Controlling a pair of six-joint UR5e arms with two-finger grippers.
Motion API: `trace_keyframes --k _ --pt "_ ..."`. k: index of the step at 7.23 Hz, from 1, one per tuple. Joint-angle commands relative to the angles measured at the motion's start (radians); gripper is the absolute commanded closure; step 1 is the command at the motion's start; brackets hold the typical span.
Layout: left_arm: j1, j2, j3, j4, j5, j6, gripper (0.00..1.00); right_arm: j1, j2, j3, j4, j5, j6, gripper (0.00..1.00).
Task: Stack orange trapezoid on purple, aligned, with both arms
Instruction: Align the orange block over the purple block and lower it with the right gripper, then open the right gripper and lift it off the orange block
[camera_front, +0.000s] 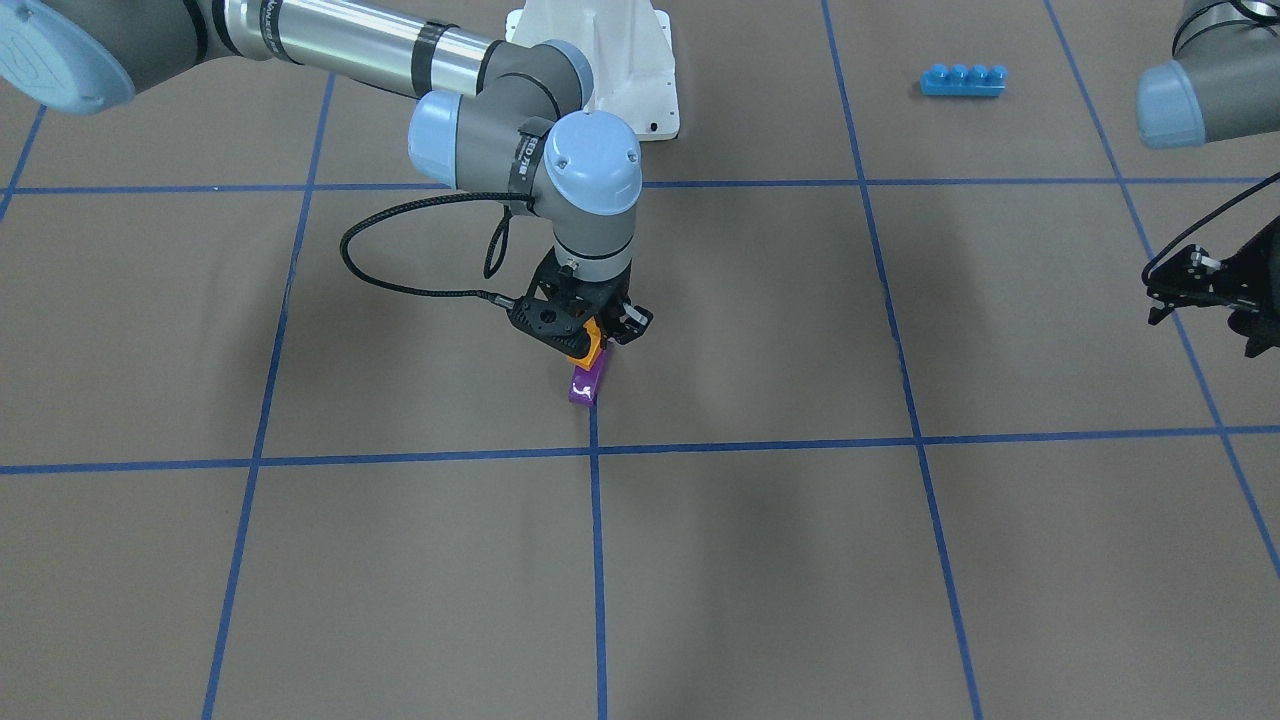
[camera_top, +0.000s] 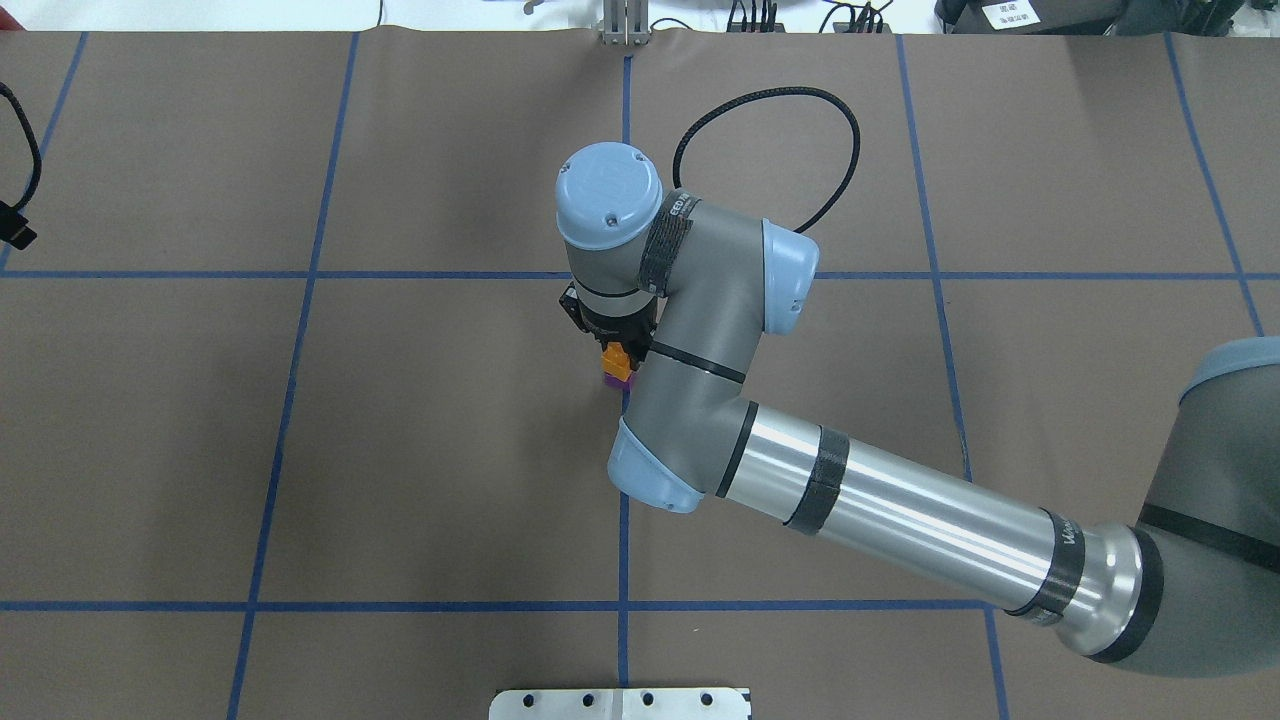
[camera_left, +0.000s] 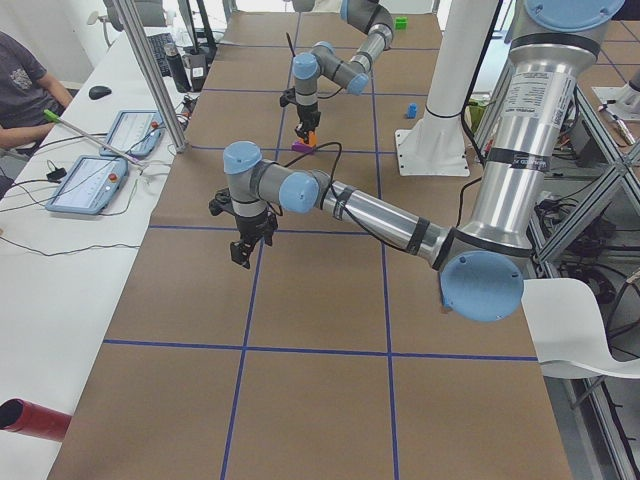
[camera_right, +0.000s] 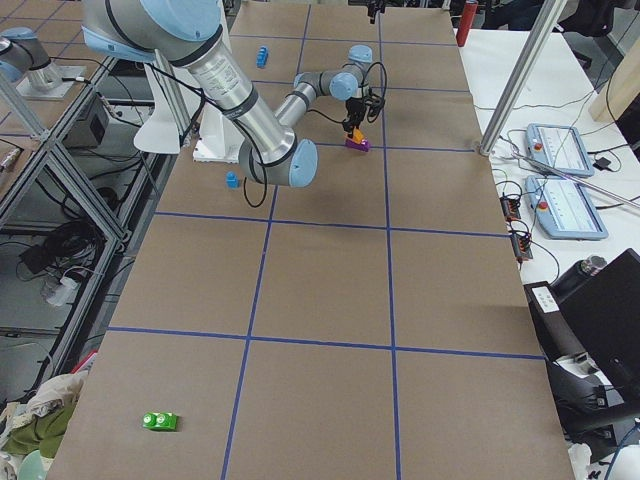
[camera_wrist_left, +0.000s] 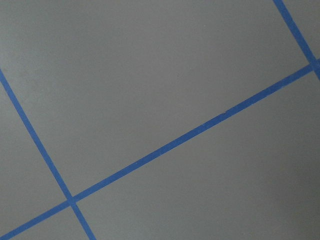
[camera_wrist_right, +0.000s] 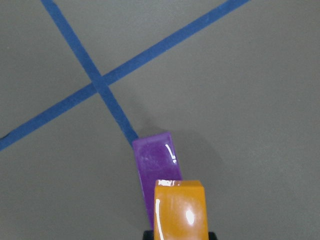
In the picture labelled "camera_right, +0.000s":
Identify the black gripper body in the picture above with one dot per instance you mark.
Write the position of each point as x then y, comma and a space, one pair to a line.
353, 109

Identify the orange trapezoid block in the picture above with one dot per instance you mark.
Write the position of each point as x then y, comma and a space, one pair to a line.
357, 136

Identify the purple trapezoid block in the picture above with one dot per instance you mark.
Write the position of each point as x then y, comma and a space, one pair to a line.
360, 145

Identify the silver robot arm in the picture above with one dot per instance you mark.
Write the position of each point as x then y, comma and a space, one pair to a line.
189, 35

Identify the red cylinder bottle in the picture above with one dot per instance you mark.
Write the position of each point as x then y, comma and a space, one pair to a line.
466, 21

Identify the long blue brick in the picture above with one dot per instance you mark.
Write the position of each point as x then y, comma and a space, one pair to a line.
262, 56

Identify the small blue block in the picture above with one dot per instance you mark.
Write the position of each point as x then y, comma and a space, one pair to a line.
232, 180

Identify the upper blue teach pendant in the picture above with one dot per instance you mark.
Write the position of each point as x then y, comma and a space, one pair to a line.
560, 147

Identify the blue teach pendant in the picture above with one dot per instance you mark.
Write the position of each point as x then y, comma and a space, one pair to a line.
560, 147
564, 209

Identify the lower blue teach pendant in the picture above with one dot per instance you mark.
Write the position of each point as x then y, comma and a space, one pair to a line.
564, 209

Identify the black monitor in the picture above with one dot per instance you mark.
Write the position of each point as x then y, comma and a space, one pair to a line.
608, 321

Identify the green two-stud brick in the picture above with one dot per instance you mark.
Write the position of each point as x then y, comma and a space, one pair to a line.
160, 421

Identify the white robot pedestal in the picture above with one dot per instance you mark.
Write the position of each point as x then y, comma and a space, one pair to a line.
219, 140

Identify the aluminium frame post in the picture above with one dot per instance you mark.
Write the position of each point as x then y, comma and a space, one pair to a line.
535, 42

